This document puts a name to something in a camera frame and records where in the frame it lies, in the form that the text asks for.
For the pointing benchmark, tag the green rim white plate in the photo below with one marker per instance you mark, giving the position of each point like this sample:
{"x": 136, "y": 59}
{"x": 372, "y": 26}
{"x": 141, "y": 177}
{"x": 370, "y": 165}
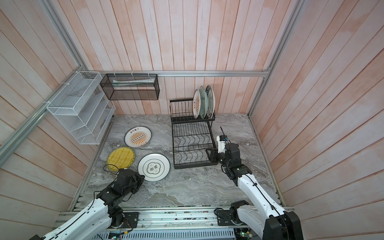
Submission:
{"x": 211, "y": 100}

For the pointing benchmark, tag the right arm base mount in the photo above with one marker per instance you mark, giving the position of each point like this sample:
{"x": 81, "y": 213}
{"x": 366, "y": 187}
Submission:
{"x": 226, "y": 218}

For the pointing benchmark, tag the black mesh wall basket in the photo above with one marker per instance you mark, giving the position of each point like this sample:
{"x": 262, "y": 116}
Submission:
{"x": 126, "y": 87}

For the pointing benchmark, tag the orange sunburst plate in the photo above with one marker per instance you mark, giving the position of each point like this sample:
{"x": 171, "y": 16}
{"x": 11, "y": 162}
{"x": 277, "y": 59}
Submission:
{"x": 138, "y": 137}
{"x": 196, "y": 104}

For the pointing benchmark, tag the black two-tier dish rack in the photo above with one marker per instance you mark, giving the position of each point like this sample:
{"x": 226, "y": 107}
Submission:
{"x": 193, "y": 140}

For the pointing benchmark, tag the white wire mesh shelf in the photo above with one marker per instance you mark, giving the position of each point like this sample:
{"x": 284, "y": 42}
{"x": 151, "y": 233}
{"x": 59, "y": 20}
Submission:
{"x": 83, "y": 110}

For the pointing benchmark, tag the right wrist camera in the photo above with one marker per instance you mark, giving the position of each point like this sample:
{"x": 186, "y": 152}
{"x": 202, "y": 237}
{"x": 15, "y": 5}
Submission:
{"x": 222, "y": 141}

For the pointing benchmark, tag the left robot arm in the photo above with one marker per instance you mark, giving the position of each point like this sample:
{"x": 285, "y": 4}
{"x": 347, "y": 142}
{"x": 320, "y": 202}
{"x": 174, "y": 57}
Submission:
{"x": 103, "y": 212}

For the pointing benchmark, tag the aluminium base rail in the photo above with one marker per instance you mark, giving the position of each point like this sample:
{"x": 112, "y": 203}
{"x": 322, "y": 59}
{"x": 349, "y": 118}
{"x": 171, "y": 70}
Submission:
{"x": 200, "y": 217}

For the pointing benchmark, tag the mint green flower plate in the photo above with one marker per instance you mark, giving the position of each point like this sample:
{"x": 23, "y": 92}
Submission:
{"x": 204, "y": 102}

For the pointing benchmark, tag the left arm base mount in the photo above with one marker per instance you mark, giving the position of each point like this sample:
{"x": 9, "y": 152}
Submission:
{"x": 125, "y": 220}

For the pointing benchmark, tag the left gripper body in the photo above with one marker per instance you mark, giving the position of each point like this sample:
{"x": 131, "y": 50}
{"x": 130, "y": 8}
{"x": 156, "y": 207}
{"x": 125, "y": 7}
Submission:
{"x": 137, "y": 182}

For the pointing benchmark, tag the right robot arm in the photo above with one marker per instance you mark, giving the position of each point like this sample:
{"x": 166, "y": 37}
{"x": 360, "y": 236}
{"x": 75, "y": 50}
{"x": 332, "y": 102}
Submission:
{"x": 286, "y": 227}

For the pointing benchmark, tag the white plate green clover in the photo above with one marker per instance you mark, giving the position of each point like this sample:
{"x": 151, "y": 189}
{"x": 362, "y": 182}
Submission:
{"x": 155, "y": 167}

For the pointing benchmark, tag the yellow round plate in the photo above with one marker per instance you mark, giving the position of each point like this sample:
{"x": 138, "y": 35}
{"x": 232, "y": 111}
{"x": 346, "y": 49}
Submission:
{"x": 121, "y": 158}

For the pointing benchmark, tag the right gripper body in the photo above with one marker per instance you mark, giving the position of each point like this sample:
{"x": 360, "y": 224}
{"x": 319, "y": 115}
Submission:
{"x": 220, "y": 158}

